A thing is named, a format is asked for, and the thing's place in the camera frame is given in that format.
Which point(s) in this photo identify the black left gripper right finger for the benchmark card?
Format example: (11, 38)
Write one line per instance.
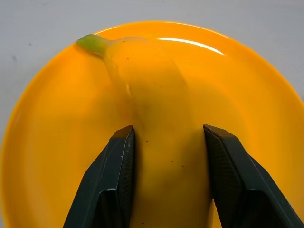
(240, 180)

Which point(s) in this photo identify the yellow plate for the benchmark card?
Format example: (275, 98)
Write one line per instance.
(59, 133)

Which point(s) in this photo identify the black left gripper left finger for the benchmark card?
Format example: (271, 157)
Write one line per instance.
(107, 175)

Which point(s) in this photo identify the yellow banana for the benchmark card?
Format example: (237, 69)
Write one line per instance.
(156, 114)

